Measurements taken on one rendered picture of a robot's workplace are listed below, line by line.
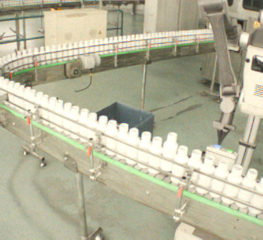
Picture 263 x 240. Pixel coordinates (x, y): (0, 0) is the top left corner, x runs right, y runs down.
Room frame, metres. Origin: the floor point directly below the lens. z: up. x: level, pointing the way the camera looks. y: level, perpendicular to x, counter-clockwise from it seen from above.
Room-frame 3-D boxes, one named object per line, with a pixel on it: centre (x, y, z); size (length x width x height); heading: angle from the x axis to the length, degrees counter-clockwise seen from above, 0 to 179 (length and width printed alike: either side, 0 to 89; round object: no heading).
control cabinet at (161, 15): (7.48, -0.59, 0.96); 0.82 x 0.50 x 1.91; 130
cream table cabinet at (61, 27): (5.45, 1.23, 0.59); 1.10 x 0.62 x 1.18; 130
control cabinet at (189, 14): (8.05, -1.29, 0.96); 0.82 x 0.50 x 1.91; 130
